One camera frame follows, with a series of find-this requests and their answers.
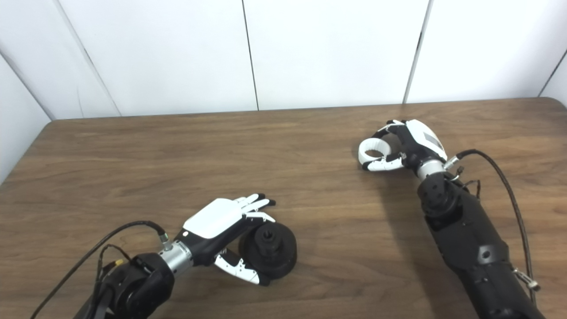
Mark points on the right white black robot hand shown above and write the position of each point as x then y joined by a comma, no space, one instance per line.
423,141

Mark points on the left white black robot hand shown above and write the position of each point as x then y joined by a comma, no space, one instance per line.
212,217

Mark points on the round black part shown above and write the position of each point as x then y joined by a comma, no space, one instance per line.
277,252

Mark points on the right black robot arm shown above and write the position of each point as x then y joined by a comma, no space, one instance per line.
469,243

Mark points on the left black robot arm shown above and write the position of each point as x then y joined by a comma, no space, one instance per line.
141,283

